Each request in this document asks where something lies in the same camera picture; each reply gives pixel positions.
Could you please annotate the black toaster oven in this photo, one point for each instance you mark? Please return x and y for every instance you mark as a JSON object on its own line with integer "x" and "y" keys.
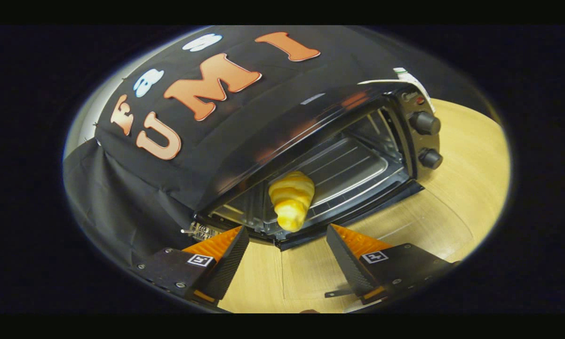
{"x": 282, "y": 136}

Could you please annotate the golden croissant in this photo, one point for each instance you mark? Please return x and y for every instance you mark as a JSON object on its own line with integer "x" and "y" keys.
{"x": 291, "y": 197}

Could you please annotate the white pop-up toaster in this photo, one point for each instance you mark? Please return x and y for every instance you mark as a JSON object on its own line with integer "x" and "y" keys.
{"x": 422, "y": 90}

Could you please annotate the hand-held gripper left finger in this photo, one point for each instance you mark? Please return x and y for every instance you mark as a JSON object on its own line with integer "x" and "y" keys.
{"x": 226, "y": 263}

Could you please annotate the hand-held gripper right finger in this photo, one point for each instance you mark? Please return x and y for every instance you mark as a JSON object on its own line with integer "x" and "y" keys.
{"x": 348, "y": 263}

